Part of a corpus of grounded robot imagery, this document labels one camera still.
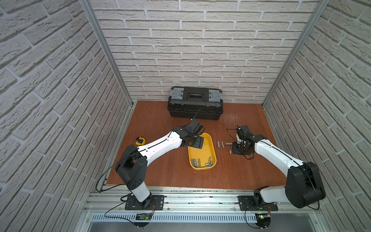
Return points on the yellow tape measure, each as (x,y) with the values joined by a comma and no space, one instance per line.
(140,141)

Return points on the aluminium rail frame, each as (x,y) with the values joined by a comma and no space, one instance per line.
(199,205)

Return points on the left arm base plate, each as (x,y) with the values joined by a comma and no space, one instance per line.
(153,202)

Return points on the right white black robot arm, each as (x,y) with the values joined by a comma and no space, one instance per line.
(304,185)

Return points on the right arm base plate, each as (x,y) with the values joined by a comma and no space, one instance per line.
(254,203)

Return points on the yellow plastic tray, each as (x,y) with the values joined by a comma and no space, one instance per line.
(205,157)

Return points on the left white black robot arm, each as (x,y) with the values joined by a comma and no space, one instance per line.
(132,166)

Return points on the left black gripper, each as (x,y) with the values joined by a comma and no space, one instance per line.
(195,141)

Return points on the black plastic toolbox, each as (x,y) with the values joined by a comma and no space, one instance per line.
(195,102)

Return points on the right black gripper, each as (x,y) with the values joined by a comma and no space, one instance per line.
(235,151)

